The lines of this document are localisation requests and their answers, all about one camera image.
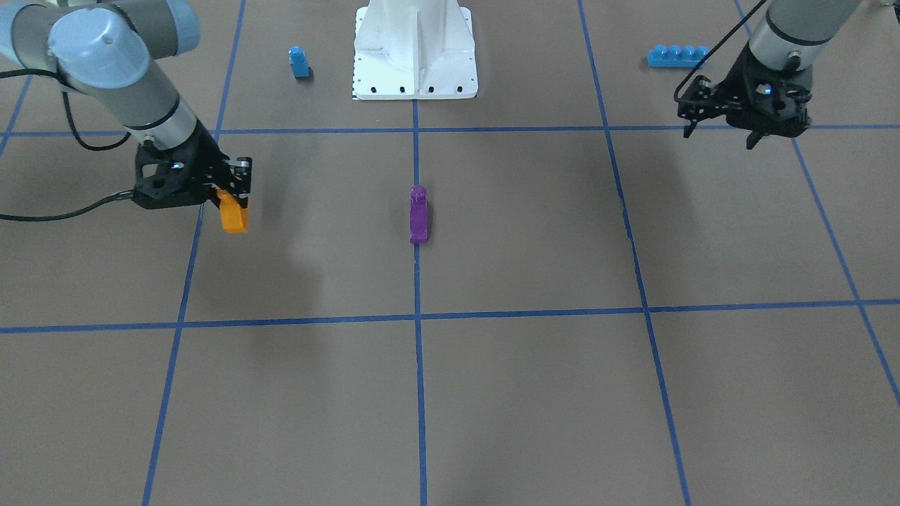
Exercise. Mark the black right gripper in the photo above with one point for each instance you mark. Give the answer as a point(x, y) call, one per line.
point(204, 153)

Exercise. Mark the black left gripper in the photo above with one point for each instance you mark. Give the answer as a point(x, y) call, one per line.
point(740, 83)

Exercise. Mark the orange trapezoid block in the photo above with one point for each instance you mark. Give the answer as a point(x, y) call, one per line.
point(234, 218)

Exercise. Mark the purple trapezoid block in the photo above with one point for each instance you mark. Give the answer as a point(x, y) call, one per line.
point(419, 215)

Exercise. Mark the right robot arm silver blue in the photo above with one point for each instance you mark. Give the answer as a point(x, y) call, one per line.
point(109, 51)

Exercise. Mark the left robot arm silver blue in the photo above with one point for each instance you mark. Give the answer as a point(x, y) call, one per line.
point(799, 29)

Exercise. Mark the long blue four-stud block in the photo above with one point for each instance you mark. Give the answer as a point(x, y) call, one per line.
point(675, 56)

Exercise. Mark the small blue block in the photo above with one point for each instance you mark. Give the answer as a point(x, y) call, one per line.
point(297, 60)

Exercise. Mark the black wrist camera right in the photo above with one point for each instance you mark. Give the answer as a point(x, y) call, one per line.
point(239, 181)

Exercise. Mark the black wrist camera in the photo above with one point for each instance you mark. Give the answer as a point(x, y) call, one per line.
point(239, 181)
point(698, 101)

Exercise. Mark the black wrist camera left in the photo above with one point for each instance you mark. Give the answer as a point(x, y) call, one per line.
point(698, 101)

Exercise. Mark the white camera pedestal column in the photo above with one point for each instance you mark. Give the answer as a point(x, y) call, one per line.
point(414, 50)

